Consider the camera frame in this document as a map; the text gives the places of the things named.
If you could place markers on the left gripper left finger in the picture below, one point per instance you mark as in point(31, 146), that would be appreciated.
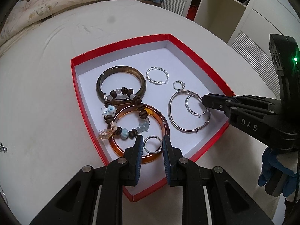
point(95, 196)

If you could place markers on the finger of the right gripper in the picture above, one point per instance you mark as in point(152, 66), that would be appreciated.
point(227, 104)
point(256, 101)

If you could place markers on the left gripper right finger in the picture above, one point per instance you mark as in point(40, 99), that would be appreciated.
point(209, 195)

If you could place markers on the thin silver bangle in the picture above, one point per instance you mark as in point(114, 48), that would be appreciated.
point(195, 130)

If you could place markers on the amber orange bangle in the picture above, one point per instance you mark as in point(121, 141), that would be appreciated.
point(144, 112)

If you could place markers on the red shallow box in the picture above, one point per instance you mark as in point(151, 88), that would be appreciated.
point(149, 65)

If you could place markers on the twisted silver hoop earring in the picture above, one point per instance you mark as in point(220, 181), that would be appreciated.
point(157, 75)

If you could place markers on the dark brown bangle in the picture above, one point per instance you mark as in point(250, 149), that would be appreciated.
point(120, 91)

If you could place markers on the right gloved hand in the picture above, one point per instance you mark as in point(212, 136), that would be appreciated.
point(279, 173)

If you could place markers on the white wardrobe shelving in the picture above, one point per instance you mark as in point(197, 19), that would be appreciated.
point(245, 26)

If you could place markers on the wooden nightstand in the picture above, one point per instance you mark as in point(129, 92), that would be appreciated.
point(151, 3)

